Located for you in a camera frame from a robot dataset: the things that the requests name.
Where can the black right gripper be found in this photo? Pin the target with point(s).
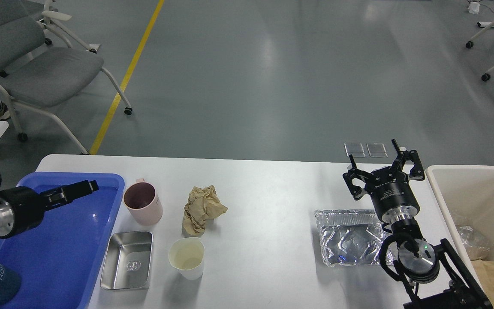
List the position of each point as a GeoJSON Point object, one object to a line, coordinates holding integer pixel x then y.
{"type": "Point", "coordinates": [388, 193]}

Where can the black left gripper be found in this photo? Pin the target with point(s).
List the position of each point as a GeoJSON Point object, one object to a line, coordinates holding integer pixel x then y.
{"type": "Point", "coordinates": [22, 209]}

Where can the aluminium foil container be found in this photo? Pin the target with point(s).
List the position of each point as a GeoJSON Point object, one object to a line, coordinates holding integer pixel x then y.
{"type": "Point", "coordinates": [350, 237]}

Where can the pink mug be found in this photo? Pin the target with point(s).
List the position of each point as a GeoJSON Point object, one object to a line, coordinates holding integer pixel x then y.
{"type": "Point", "coordinates": [143, 202]}

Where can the stainless steel rectangular tray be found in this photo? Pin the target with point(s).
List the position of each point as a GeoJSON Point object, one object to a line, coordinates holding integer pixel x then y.
{"type": "Point", "coordinates": [127, 263]}

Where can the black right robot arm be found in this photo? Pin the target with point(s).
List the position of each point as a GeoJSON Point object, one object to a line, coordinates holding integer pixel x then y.
{"type": "Point", "coordinates": [405, 254]}

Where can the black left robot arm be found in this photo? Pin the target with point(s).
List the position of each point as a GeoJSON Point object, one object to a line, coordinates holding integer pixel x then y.
{"type": "Point", "coordinates": [22, 209]}

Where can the floor outlet cover right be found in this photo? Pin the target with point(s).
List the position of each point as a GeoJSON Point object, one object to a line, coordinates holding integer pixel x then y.
{"type": "Point", "coordinates": [377, 149]}

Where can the floor outlet cover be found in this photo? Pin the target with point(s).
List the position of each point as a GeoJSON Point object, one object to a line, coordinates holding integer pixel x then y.
{"type": "Point", "coordinates": [377, 149]}
{"type": "Point", "coordinates": [354, 149]}

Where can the floor outlet cover left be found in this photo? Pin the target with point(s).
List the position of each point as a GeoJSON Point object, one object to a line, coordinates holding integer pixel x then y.
{"type": "Point", "coordinates": [354, 149]}

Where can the blue plastic tray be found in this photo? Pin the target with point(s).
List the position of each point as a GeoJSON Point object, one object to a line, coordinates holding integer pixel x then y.
{"type": "Point", "coordinates": [59, 260]}

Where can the white plastic bin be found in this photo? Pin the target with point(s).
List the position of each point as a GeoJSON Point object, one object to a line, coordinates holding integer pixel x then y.
{"type": "Point", "coordinates": [465, 195]}

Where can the clear plastic bag in bin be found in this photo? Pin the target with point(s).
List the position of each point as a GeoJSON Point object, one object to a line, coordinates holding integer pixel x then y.
{"type": "Point", "coordinates": [477, 245]}

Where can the white paper cup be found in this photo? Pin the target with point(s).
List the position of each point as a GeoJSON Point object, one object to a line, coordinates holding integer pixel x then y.
{"type": "Point", "coordinates": [187, 257]}

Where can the crumpled brown paper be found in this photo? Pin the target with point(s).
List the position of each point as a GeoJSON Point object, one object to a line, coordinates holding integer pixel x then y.
{"type": "Point", "coordinates": [203, 205]}

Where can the grey office chair near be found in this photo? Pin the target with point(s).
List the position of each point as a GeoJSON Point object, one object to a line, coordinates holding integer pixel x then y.
{"type": "Point", "coordinates": [47, 80]}

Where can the grey office chair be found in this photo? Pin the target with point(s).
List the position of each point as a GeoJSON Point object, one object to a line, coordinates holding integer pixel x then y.
{"type": "Point", "coordinates": [52, 20]}
{"type": "Point", "coordinates": [47, 80]}

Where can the grey office chair far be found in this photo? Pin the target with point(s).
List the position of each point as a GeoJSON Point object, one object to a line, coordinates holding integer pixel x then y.
{"type": "Point", "coordinates": [52, 20]}

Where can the white power adapter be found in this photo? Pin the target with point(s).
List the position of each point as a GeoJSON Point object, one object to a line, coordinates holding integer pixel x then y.
{"type": "Point", "coordinates": [474, 7]}

